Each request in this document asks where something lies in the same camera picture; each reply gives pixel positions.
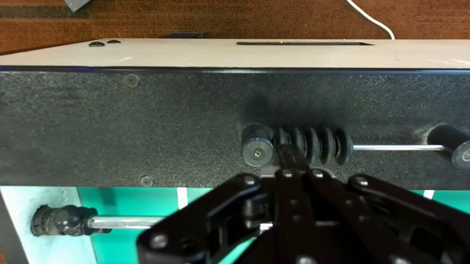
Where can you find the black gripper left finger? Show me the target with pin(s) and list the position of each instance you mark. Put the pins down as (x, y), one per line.
(186, 230)

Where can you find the black and white foosball table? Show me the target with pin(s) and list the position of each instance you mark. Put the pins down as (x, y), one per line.
(148, 122)

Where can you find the rod with three black players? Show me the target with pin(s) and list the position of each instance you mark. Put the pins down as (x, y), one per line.
(64, 221)

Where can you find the grey black tool case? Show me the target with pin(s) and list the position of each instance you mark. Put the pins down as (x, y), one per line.
(77, 4)

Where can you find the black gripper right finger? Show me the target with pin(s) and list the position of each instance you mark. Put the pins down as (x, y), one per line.
(392, 221)

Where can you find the black score rod end post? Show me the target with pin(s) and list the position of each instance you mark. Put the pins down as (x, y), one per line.
(258, 152)
(461, 153)

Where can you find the silver score counter rod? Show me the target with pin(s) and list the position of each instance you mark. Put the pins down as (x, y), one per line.
(398, 147)

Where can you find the black score counter disc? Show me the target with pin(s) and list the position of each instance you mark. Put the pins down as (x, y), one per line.
(301, 139)
(345, 147)
(315, 144)
(330, 146)

